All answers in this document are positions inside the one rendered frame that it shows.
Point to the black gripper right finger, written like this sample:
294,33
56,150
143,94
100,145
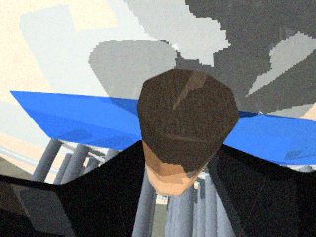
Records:
261,198

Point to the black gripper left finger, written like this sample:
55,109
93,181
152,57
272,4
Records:
101,203

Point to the blue flat strip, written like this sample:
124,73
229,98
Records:
113,123

